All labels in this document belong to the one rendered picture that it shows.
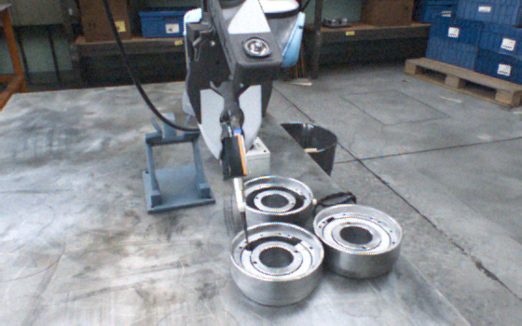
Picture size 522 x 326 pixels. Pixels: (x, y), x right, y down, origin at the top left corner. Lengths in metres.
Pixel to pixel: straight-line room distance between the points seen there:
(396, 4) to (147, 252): 4.31
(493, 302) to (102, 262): 1.52
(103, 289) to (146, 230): 0.11
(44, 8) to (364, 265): 3.95
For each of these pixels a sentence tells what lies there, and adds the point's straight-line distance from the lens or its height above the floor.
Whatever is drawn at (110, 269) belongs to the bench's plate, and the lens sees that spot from 0.56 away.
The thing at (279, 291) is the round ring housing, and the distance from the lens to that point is 0.47.
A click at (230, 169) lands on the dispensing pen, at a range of 0.49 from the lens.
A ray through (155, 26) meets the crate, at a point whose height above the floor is 0.55.
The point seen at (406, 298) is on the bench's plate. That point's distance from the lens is 0.53.
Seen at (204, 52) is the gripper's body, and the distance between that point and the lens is 0.47.
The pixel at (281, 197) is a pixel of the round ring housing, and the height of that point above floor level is 0.82.
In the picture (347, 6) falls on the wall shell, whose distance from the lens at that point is 5.03.
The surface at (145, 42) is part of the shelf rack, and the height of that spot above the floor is 0.44.
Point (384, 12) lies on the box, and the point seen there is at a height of 0.59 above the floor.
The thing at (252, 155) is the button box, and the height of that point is 0.84.
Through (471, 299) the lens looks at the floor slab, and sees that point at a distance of 1.83.
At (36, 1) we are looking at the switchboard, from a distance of 4.27.
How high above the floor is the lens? 1.14
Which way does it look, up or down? 26 degrees down
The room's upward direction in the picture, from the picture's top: straight up
